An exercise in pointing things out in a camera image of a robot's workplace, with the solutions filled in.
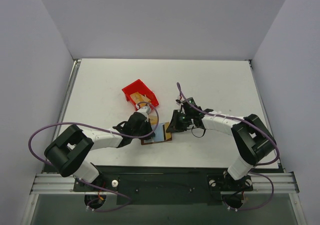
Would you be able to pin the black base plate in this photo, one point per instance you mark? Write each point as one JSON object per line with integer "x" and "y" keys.
{"x": 170, "y": 185}

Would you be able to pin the red plastic bin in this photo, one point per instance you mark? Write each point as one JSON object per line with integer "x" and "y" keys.
{"x": 139, "y": 86}

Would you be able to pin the gold card magnetic stripe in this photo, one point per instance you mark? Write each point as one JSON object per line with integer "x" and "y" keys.
{"x": 167, "y": 136}

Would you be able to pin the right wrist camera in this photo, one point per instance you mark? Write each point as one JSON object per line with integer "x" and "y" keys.
{"x": 179, "y": 101}

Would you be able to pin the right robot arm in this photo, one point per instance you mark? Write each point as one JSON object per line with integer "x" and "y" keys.
{"x": 253, "y": 140}

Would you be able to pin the gold cards in bin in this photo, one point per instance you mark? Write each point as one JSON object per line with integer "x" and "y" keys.
{"x": 140, "y": 99}

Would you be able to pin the brown leather card holder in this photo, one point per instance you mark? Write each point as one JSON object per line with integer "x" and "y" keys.
{"x": 158, "y": 136}

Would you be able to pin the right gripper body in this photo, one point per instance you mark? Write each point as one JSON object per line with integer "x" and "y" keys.
{"x": 178, "y": 121}

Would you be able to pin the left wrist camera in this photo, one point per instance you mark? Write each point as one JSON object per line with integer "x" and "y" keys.
{"x": 145, "y": 110}

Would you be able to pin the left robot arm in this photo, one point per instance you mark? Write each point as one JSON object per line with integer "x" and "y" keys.
{"x": 68, "y": 152}

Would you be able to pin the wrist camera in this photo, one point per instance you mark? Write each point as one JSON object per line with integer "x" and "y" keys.
{"x": 145, "y": 110}
{"x": 179, "y": 101}

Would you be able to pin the gold card with chip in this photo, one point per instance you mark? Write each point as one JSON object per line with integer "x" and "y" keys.
{"x": 153, "y": 119}

